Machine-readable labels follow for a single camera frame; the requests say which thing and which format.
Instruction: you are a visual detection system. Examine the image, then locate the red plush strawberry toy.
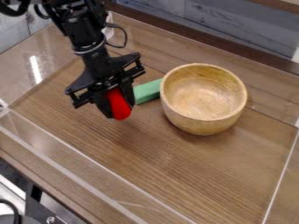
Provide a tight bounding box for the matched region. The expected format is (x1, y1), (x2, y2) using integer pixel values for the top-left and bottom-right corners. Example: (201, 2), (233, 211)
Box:
(106, 87), (132, 120)

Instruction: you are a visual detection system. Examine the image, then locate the clear acrylic corner bracket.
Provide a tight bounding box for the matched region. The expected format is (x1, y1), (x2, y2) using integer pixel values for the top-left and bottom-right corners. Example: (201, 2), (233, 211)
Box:
(101, 12), (115, 39)

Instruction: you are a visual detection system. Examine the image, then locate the black cable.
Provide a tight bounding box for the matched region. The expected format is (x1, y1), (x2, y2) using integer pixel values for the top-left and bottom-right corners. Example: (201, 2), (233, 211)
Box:
(0, 199), (22, 224)

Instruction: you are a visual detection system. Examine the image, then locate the green foam block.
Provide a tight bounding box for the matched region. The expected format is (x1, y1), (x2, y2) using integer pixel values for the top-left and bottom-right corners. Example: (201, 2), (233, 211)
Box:
(133, 79), (161, 105)

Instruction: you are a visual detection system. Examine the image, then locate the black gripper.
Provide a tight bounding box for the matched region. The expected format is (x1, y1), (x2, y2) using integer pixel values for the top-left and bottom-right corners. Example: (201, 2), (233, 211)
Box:
(65, 45), (145, 118)

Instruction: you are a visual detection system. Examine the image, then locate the black metal table bracket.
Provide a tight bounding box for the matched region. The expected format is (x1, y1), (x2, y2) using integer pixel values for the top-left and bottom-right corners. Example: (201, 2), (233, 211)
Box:
(24, 185), (66, 224)

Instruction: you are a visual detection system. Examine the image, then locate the wooden bowl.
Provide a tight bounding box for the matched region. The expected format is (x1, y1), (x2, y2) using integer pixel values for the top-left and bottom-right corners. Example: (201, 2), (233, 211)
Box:
(160, 63), (248, 136)

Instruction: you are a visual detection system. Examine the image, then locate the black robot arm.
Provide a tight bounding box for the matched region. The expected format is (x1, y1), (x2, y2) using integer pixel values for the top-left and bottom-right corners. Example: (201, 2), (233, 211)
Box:
(0, 0), (145, 120)

